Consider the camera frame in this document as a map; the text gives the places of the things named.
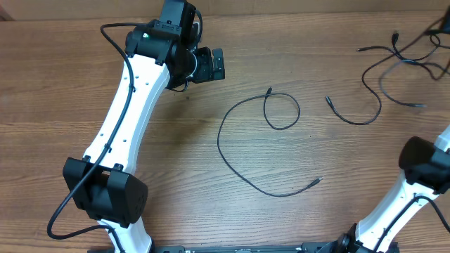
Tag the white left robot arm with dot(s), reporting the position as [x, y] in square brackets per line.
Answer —
[162, 54]

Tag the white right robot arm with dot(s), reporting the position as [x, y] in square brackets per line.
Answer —
[423, 177]

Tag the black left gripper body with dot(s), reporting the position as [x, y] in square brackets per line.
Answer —
[204, 67]

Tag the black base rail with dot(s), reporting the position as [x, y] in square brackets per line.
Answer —
[305, 247]

